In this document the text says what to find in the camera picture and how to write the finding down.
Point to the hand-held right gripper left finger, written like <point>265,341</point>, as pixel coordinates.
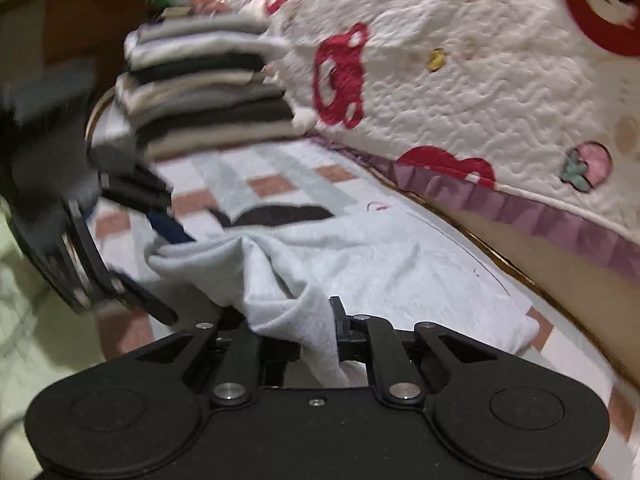
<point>250,355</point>

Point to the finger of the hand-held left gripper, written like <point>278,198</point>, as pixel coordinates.
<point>145,297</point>
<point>167,225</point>

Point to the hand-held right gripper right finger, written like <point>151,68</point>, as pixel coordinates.
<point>345,330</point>

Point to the light grey t-shirt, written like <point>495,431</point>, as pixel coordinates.
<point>375,270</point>

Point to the stack of folded clothes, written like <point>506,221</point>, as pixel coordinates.
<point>210,90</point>

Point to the striped bed sheet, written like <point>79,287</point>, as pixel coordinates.
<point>280,165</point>

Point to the light green printed t-shirt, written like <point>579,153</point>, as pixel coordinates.
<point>25,350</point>

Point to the brown wooden dresser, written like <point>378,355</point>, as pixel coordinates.
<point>100,10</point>

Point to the white quilt with red bears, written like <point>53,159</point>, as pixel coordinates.
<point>475,85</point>

